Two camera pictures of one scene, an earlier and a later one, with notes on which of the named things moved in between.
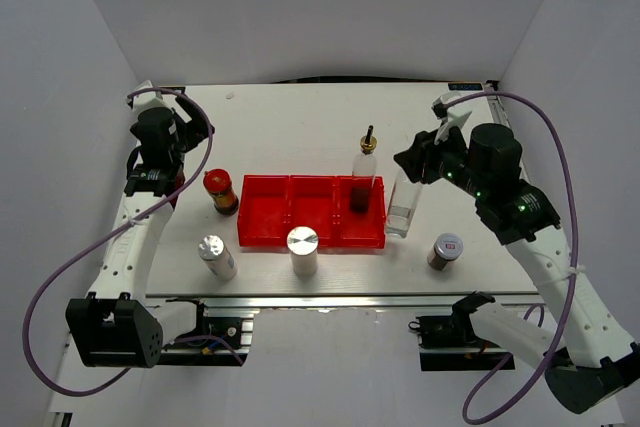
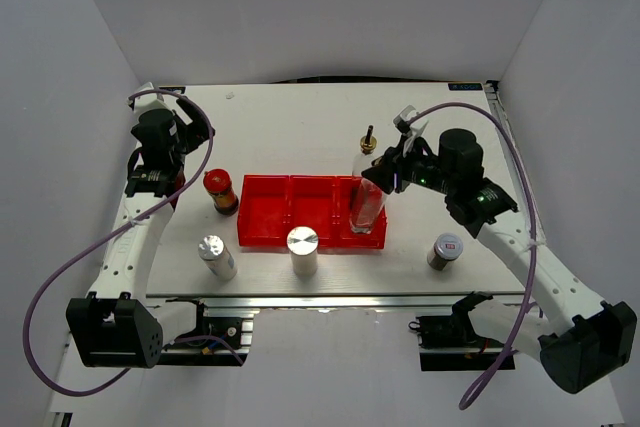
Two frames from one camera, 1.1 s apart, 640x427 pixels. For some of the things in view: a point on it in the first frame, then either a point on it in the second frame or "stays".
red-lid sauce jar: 218,185 stays
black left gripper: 197,129 stays
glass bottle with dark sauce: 364,170 stays
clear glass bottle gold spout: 403,201 -> 368,201
